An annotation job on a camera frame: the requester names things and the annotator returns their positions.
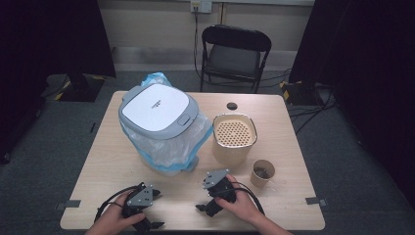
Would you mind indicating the beige strainer container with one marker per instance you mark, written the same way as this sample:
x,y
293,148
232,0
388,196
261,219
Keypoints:
x,y
234,137

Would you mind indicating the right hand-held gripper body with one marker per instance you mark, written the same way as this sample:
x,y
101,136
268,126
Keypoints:
x,y
219,186

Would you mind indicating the person's right hand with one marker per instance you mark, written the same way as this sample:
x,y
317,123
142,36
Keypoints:
x,y
239,204

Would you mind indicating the brown paper cup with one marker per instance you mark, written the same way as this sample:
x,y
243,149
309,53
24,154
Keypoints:
x,y
262,174

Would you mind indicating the dark tea bag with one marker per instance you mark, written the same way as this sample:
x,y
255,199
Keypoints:
x,y
262,172

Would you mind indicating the person's left hand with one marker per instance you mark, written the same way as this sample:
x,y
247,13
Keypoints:
x,y
112,215

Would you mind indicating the black curtain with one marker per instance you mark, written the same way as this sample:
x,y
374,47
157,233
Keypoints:
x,y
368,81
39,65

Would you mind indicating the white trash bin with bag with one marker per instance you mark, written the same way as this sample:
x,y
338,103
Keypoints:
x,y
169,147

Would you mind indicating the grey tape strip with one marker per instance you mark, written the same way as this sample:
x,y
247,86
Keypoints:
x,y
315,201
70,204

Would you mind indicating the black folding chair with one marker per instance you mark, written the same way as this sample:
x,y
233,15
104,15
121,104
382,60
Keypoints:
x,y
235,55

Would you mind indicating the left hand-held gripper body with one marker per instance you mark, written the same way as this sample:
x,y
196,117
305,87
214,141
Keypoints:
x,y
141,196

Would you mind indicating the black stand base yellow tape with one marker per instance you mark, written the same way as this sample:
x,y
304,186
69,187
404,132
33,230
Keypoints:
x,y
81,86
301,93

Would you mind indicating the white wall socket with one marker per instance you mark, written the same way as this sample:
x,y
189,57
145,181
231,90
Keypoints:
x,y
201,6

